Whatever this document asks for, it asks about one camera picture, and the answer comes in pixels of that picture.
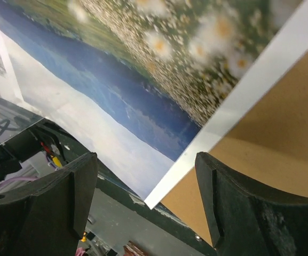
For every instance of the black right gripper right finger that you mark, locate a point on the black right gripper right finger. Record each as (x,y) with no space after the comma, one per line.
(247,217)

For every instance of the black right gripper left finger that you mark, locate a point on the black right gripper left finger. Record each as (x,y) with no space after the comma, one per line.
(48,216)

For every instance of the brown cardboard backing board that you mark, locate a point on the brown cardboard backing board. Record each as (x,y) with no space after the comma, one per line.
(270,144)

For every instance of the landscape photo print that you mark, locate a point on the landscape photo print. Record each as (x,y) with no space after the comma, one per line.
(149,84)

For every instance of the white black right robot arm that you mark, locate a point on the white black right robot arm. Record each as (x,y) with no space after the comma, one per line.
(48,215)

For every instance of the aluminium front rail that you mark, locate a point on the aluminium front rail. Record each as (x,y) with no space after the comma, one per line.
(117,214)

